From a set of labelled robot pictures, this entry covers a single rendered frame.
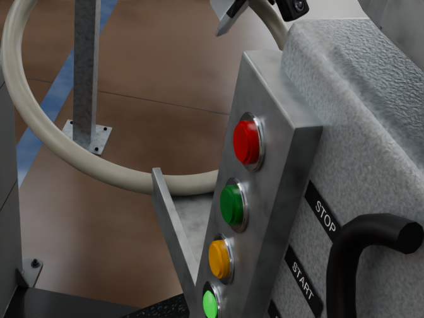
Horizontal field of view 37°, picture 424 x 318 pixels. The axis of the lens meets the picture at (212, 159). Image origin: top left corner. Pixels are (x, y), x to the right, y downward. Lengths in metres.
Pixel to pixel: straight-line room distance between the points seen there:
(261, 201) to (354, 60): 0.10
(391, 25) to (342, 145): 0.07
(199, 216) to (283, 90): 0.55
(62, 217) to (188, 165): 0.60
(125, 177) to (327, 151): 0.58
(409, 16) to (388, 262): 0.11
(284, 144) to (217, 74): 3.02
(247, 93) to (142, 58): 3.02
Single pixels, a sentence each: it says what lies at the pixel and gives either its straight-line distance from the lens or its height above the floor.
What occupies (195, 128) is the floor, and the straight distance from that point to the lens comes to 2.91.
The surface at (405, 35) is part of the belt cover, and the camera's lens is 0.28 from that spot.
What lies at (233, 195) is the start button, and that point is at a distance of 0.40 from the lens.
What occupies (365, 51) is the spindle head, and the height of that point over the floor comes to 1.54.
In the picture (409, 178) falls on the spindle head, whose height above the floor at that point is 1.53.
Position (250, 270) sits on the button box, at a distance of 0.40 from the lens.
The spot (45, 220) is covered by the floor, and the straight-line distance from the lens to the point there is 2.41.
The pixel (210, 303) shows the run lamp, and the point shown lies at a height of 1.33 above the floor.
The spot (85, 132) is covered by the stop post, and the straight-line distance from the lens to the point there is 2.72.
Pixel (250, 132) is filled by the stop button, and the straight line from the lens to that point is 0.36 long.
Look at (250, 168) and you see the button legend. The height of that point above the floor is 1.46.
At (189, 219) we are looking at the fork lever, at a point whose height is 1.08.
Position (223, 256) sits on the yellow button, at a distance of 0.43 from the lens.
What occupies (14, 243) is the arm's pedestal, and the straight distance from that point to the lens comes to 2.06.
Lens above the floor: 1.69
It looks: 38 degrees down
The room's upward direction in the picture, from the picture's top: 11 degrees clockwise
